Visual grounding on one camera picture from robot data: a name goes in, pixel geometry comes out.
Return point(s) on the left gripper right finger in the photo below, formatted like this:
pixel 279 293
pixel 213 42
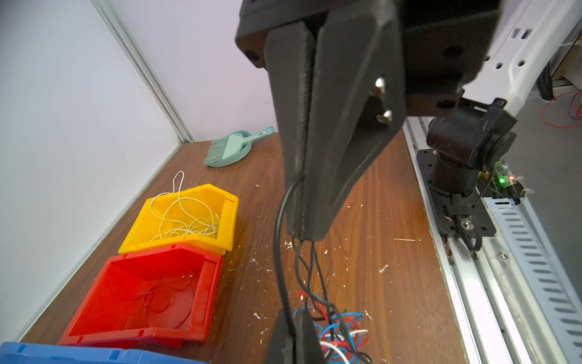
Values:
pixel 307 347

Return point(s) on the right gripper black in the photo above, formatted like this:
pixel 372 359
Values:
pixel 363 66

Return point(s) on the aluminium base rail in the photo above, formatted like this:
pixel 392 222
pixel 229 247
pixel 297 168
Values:
pixel 512 300

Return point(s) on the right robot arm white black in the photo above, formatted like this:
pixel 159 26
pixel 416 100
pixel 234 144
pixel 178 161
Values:
pixel 479 131

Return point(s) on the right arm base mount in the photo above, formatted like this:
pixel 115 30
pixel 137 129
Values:
pixel 454 200

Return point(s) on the red plastic bin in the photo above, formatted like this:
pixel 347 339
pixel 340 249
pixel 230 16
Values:
pixel 162 297

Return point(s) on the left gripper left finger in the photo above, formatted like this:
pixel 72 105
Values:
pixel 281 345

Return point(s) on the green dustpan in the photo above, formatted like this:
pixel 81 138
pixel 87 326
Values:
pixel 233 148

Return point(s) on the blue plastic bin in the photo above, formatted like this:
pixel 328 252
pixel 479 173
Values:
pixel 14 352

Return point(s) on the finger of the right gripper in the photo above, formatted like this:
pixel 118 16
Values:
pixel 288 52

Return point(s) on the right controller board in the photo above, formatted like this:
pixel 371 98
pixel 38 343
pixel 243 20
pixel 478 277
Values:
pixel 502 184

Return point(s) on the yellow plastic bin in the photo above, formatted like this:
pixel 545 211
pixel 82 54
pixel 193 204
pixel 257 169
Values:
pixel 204 216

